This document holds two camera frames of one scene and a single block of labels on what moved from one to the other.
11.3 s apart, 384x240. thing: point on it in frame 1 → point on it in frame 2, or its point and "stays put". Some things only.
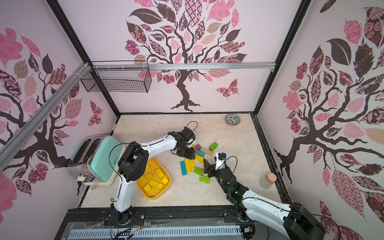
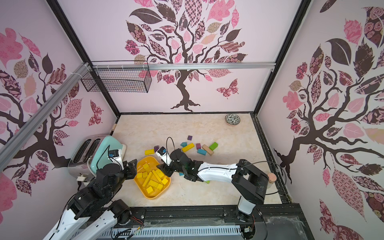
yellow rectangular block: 159,172 stays put
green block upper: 213,146 stays put
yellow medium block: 199,158 → 158,178
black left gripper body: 187,152 → 130,172
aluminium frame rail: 13,144 stays put
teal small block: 200,153 stays put
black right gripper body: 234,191 → 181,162
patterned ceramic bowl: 232,119 stays put
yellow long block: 156,184 stays put
